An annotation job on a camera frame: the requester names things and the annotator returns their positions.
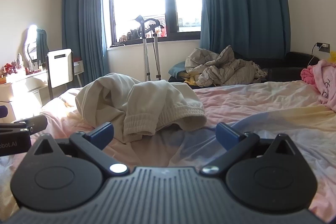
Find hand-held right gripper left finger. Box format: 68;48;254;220
34;122;130;176

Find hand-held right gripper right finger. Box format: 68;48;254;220
200;122;297;176

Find white dressing desk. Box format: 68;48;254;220
0;68;51;125

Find desk figurines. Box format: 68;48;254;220
0;53;24;75

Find pastel bed sheet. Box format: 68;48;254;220
0;81;336;224

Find white backed chair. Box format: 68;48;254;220
45;48;73;102

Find yellow cloth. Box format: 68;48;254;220
183;74;200;86

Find grey crumpled jacket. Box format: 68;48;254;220
184;45;268;87

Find white side stand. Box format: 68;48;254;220
73;57;85;85

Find patterned cloth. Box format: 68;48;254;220
252;63;269;79

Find wavy mirror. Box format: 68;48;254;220
25;25;50;67

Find teal pillow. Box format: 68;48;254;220
168;61;189;78

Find garment steamer stand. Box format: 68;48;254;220
133;15;167;81

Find black sofa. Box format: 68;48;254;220
168;51;321;89

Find window sill toys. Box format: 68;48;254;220
119;26;167;42

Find pink fleece robe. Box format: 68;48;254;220
301;59;336;111

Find blue curtain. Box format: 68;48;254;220
62;0;111;88
197;0;291;56

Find charger cable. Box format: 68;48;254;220
308;43;322;67

